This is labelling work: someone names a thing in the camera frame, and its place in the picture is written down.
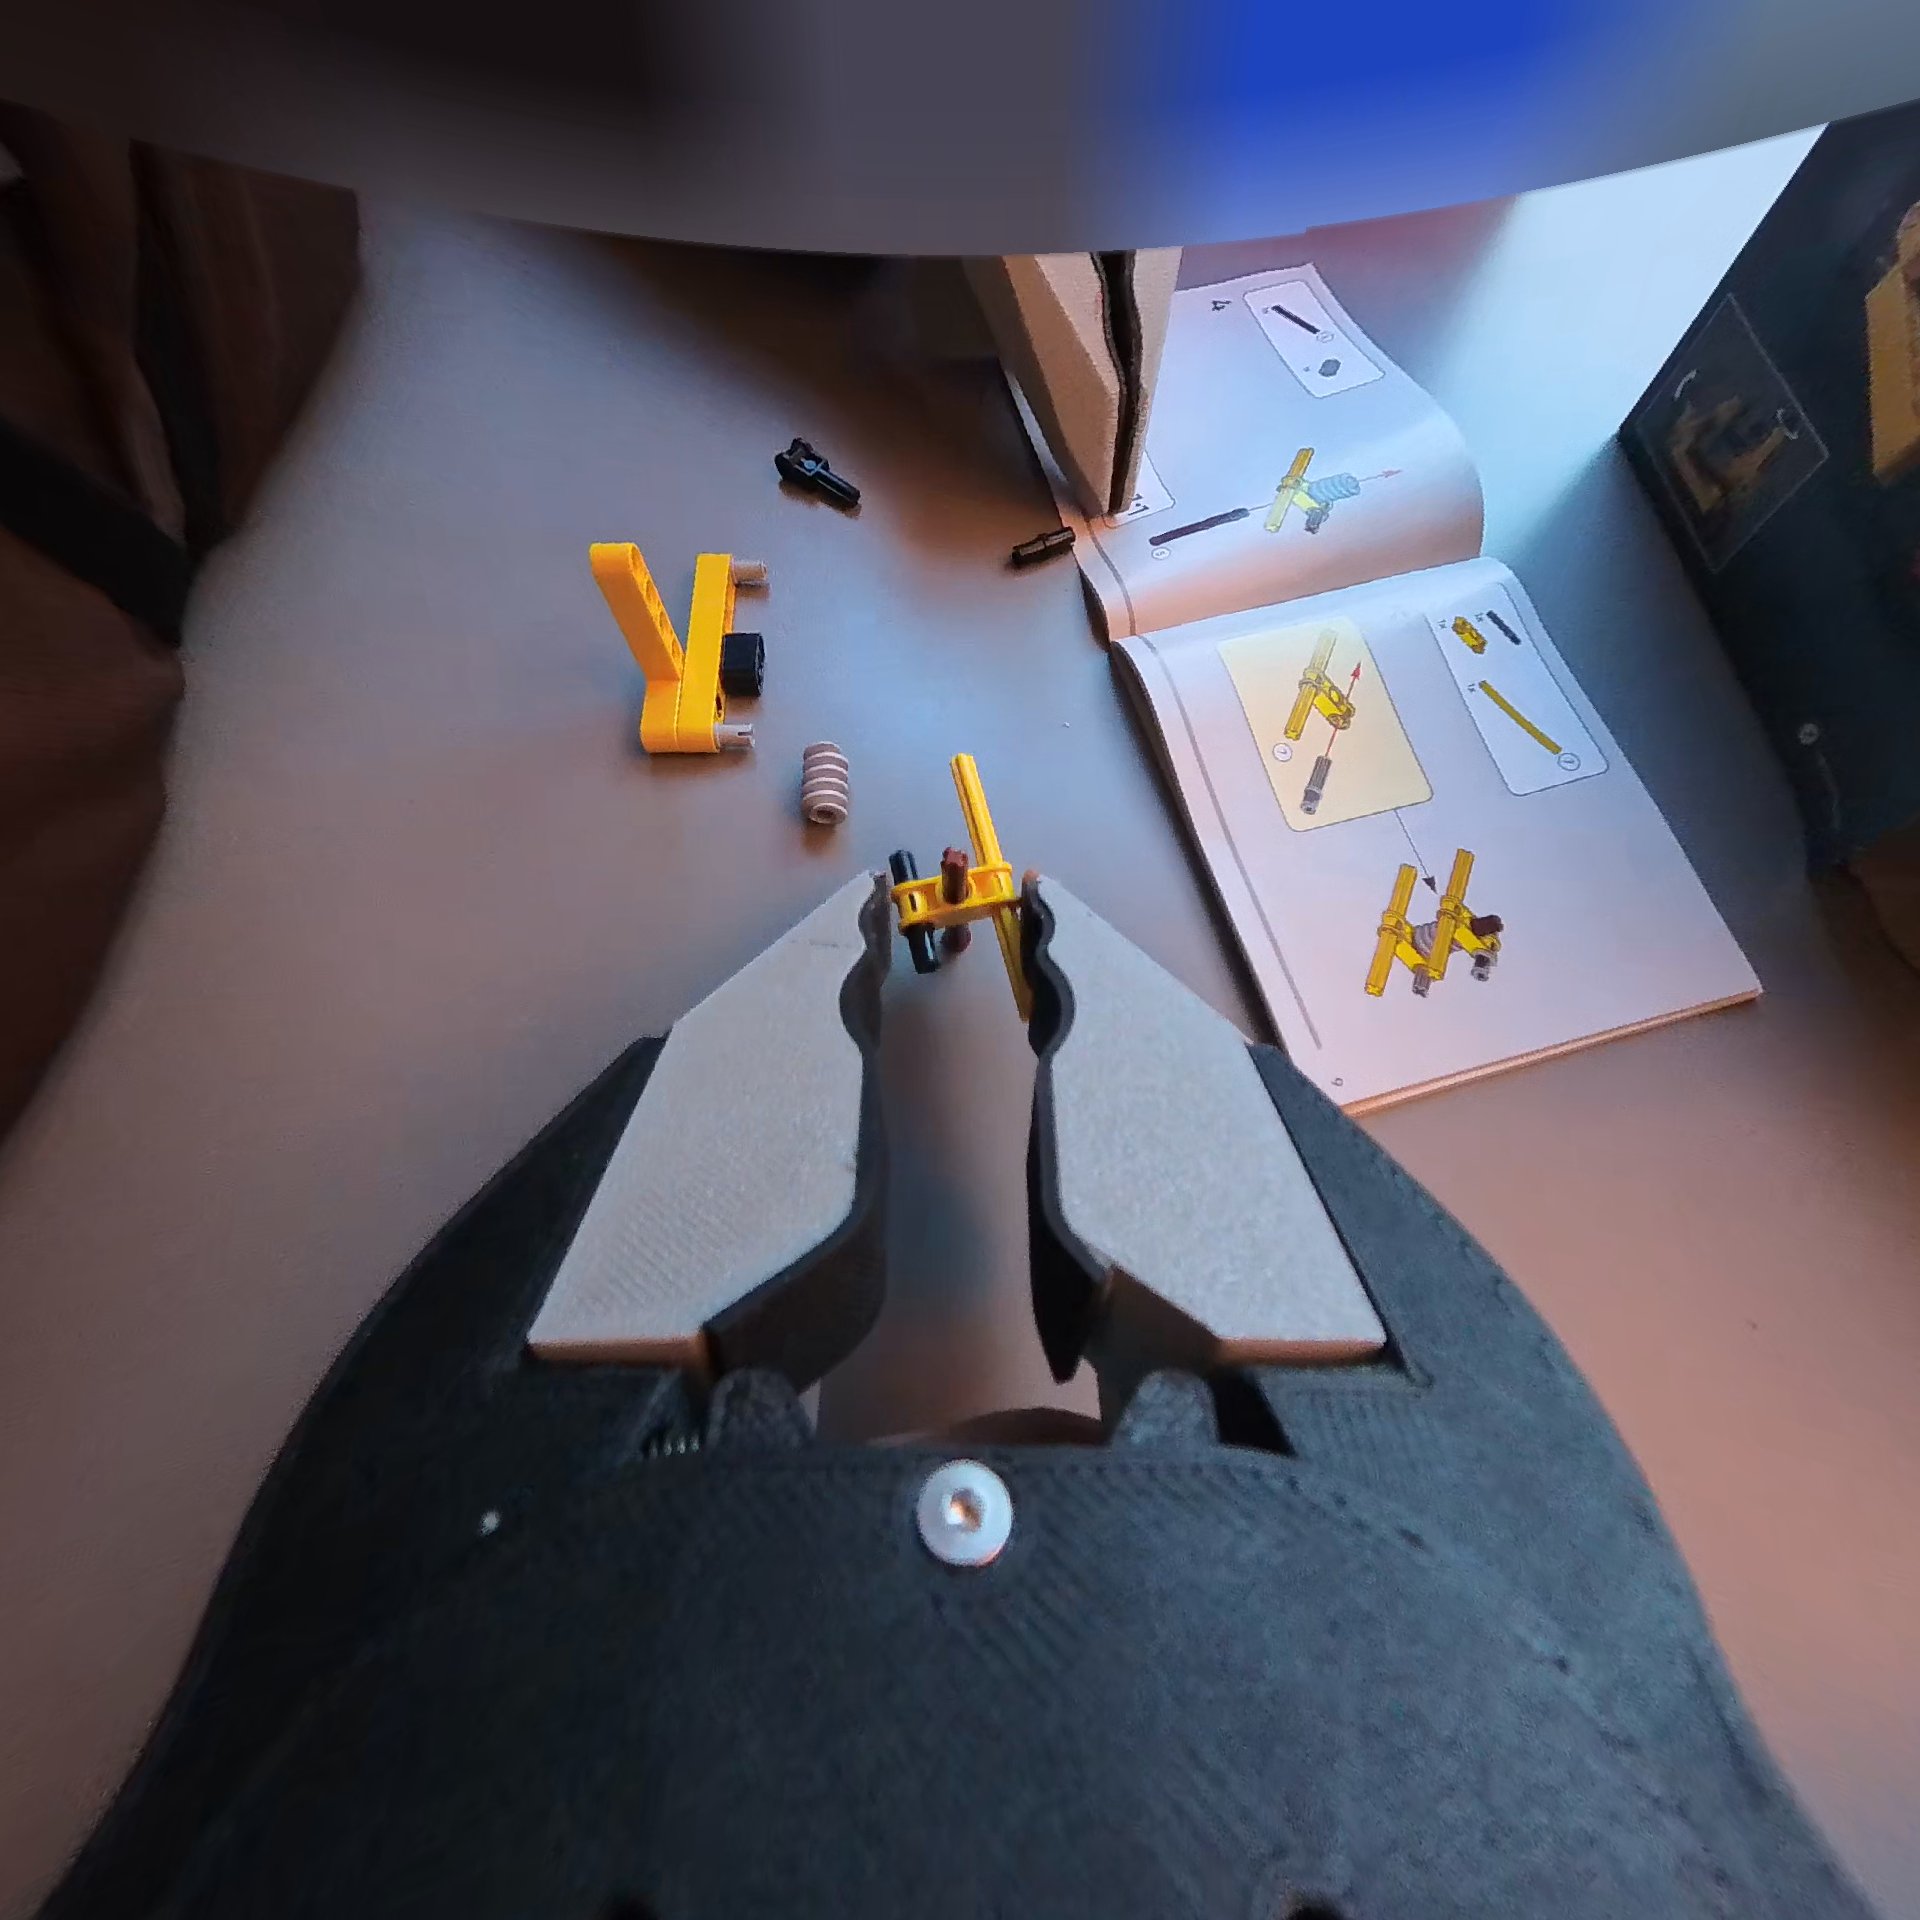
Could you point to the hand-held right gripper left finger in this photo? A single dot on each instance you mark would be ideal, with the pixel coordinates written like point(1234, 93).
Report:
point(721, 1155)

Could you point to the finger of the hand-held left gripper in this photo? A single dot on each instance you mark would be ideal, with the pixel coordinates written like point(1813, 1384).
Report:
point(1058, 360)
point(1152, 329)

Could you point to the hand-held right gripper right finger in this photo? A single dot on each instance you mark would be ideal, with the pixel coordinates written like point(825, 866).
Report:
point(1200, 1185)

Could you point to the yellow lego axle assembly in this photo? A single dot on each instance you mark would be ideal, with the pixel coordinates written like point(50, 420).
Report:
point(978, 884)

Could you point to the lego instruction booklet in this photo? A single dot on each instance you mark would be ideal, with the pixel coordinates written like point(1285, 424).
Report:
point(1348, 840)

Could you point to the tan lego worm gear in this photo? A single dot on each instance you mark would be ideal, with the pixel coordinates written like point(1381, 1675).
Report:
point(823, 781)

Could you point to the small black lego pin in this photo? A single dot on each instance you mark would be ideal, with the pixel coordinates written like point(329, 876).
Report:
point(1041, 547)

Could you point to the black lego axle connector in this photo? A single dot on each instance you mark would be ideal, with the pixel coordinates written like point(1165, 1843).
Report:
point(812, 468)

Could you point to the yellow lego beam assembly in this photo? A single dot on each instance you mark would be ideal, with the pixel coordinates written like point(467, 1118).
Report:
point(682, 675)

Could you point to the dark lego set box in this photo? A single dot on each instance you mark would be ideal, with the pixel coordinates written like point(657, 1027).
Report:
point(1800, 523)

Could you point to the dark brown cloth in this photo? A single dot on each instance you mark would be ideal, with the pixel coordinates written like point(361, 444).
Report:
point(89, 494)

